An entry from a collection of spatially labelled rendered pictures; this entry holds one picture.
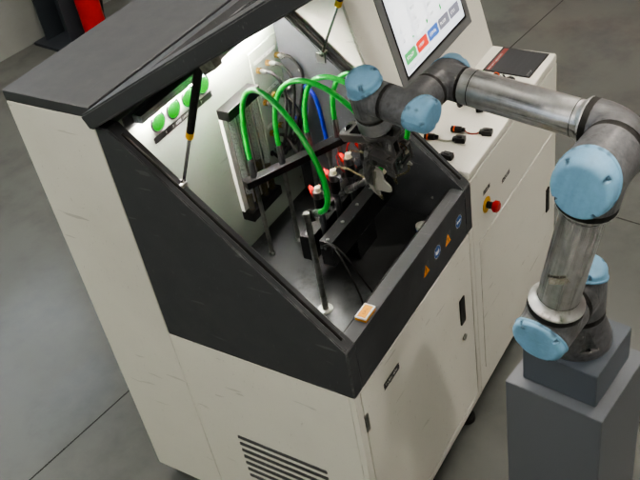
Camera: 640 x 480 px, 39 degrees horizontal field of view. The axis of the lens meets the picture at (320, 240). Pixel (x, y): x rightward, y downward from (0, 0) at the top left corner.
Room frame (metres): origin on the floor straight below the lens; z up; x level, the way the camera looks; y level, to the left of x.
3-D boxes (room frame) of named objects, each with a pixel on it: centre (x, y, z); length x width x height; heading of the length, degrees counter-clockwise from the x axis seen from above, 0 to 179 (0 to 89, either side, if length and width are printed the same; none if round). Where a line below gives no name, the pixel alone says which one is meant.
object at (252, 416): (1.88, 0.01, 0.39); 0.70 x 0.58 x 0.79; 142
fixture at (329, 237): (1.96, -0.09, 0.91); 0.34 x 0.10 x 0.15; 142
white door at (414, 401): (1.71, -0.22, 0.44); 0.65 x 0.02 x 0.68; 142
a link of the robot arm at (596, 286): (1.39, -0.53, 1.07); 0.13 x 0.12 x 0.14; 135
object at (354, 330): (1.72, -0.21, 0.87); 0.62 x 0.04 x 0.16; 142
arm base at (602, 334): (1.39, -0.53, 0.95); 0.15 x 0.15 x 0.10
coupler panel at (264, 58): (2.22, 0.04, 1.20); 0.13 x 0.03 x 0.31; 142
